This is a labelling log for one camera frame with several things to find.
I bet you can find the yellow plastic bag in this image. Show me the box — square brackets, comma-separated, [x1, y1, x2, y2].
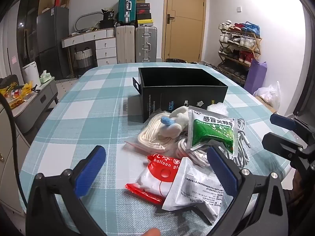
[0, 81, 33, 109]

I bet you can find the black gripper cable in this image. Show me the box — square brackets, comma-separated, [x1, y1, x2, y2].
[0, 93, 27, 207]

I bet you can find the silver suitcase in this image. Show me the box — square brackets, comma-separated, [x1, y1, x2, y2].
[135, 26, 158, 63]

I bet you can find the white foil packet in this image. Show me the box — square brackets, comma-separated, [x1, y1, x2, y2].
[161, 157, 237, 225]

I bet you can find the teal suitcase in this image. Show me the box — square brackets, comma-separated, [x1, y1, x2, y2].
[119, 0, 137, 26]

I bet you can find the white blue plush toy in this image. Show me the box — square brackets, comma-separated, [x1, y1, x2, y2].
[160, 106, 190, 137]

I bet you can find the dark glass wardrobe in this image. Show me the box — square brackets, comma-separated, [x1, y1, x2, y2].
[16, 0, 41, 77]

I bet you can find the wooden shoe rack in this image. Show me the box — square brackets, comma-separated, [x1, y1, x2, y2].
[218, 21, 262, 84]

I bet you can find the grey refrigerator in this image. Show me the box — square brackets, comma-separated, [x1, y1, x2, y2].
[37, 6, 70, 78]

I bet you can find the green medicine packet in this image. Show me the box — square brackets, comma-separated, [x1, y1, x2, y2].
[186, 106, 238, 157]

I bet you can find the white air purifier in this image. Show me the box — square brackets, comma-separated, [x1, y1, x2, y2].
[22, 61, 41, 86]

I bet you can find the group of assorted shoes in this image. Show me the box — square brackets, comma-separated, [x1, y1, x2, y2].
[219, 20, 261, 79]

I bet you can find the wooden door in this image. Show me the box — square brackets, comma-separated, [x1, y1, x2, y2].
[164, 0, 206, 62]

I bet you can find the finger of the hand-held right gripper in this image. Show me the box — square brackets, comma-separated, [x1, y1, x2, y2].
[270, 114, 315, 140]
[261, 132, 315, 175]

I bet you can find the person's left hand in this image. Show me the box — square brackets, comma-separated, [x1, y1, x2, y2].
[141, 227, 161, 236]

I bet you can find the grey side cabinet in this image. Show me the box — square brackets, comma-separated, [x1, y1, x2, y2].
[0, 114, 32, 214]

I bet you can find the bag of white rope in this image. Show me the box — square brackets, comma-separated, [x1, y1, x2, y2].
[125, 114, 178, 153]

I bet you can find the black paper bag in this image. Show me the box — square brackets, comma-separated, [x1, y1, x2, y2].
[101, 8, 116, 21]

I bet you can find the beige suitcase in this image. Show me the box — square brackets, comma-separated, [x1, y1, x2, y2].
[116, 25, 136, 64]

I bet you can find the arched metal frame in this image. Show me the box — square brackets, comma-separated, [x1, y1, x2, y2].
[75, 12, 104, 31]

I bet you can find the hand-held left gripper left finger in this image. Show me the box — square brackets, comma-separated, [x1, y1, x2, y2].
[26, 146, 106, 236]

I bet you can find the dark cloth pile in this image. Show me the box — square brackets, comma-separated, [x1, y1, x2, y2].
[0, 75, 19, 89]

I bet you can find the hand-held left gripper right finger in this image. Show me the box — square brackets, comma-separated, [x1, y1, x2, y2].
[207, 145, 288, 236]

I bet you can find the white cable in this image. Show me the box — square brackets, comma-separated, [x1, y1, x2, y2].
[176, 118, 251, 168]

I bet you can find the green tissue pack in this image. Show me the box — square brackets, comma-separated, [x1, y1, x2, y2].
[39, 70, 55, 83]

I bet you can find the pile of floor shoes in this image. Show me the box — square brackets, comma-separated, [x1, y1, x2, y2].
[187, 60, 221, 70]

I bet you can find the striped laundry basket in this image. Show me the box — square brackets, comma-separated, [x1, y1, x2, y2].
[74, 49, 94, 69]

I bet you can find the black cardboard box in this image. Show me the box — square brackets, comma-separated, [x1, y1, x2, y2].
[133, 67, 228, 124]

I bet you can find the grey coffee table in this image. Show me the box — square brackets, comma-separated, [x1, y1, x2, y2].
[10, 77, 59, 133]

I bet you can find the teal checked tablecloth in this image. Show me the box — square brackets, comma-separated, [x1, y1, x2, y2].
[18, 63, 292, 236]

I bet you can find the white plastic bag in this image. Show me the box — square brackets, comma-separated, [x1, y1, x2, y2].
[253, 81, 281, 112]

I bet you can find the purple bag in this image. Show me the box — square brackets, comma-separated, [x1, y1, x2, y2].
[244, 59, 267, 95]

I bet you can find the white desk with drawers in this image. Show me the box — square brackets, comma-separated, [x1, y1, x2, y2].
[61, 28, 118, 67]

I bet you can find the red white glue packet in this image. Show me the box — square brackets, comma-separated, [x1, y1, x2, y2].
[125, 154, 187, 206]

